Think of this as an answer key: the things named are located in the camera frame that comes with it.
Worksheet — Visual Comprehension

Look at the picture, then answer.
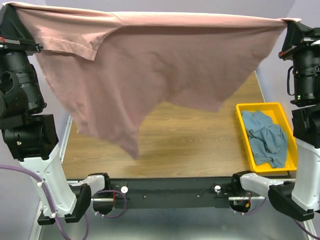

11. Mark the blue t shirt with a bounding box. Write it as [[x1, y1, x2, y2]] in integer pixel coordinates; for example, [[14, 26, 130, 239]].
[[241, 110, 288, 169]]

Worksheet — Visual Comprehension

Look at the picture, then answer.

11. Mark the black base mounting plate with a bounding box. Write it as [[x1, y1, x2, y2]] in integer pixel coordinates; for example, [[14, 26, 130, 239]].
[[92, 176, 268, 213]]

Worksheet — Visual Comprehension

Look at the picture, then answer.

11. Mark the pink t shirt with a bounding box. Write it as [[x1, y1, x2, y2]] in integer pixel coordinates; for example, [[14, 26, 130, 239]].
[[11, 2, 289, 158]]

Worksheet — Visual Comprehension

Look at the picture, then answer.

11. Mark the yellow plastic bin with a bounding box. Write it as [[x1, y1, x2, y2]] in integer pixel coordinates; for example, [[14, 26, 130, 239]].
[[235, 102, 298, 174]]

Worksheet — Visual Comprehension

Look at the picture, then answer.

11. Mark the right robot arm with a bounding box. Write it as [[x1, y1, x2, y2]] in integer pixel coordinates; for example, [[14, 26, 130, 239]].
[[230, 20, 320, 222]]

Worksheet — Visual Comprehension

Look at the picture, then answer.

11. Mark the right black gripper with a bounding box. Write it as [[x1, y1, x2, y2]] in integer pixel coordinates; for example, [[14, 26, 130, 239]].
[[277, 18, 320, 100]]

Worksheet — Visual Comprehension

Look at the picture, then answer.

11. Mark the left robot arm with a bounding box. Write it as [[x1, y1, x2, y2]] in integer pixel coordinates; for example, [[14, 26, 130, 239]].
[[0, 5, 111, 226]]

